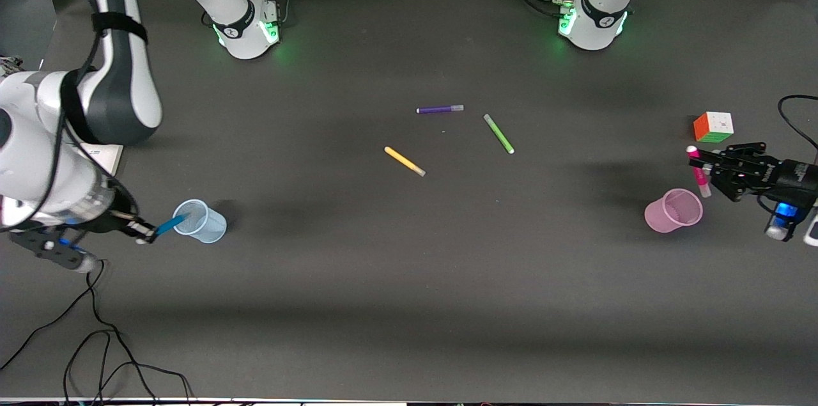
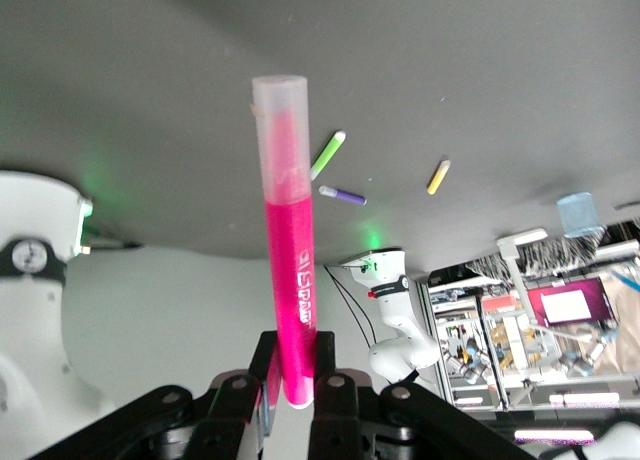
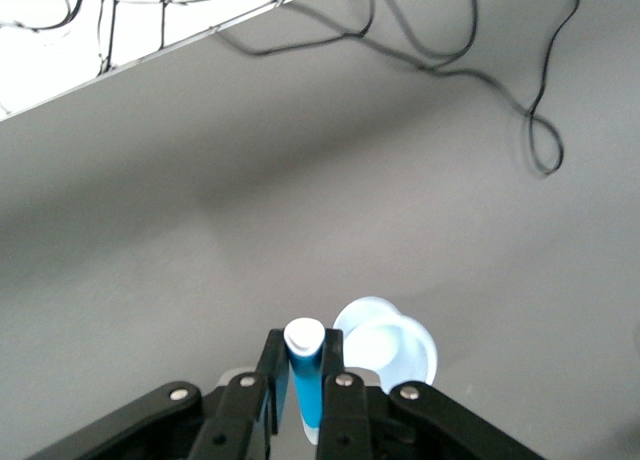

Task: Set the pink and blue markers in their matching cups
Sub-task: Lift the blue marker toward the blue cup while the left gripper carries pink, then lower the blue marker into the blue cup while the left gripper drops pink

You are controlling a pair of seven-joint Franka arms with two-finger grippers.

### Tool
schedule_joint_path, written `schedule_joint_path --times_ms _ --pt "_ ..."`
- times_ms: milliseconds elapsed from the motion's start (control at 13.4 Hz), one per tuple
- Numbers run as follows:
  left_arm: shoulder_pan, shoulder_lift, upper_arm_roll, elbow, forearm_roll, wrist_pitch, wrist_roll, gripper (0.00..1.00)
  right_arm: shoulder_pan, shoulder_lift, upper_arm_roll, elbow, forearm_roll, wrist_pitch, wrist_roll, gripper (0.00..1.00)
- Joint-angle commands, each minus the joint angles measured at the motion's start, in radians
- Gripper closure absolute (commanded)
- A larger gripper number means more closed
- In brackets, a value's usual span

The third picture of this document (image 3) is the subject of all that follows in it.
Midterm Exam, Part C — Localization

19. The thin black floor cable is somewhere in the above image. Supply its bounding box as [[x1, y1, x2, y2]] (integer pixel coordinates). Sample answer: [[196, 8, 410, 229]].
[[97, 0, 121, 75]]

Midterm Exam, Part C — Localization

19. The thin black looped cable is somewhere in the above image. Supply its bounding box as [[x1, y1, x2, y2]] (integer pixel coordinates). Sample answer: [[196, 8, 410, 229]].
[[364, 0, 584, 177]]

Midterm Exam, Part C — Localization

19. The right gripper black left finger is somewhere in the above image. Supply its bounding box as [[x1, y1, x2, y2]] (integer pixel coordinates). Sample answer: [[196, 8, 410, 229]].
[[24, 327, 292, 460]]

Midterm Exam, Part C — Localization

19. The dark grey table mat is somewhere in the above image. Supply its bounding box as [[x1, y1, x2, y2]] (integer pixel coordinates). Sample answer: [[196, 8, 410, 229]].
[[0, 0, 640, 460]]

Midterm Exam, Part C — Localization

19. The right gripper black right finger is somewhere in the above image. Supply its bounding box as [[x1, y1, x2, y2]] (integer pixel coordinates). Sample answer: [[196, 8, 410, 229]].
[[316, 328, 547, 460]]

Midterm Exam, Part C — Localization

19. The blue marker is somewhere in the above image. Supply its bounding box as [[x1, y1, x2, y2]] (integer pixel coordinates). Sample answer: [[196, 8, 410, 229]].
[[282, 317, 327, 447]]

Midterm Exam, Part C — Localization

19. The light blue mesh cup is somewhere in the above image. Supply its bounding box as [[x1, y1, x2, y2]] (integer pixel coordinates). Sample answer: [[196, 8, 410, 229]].
[[331, 294, 441, 395]]

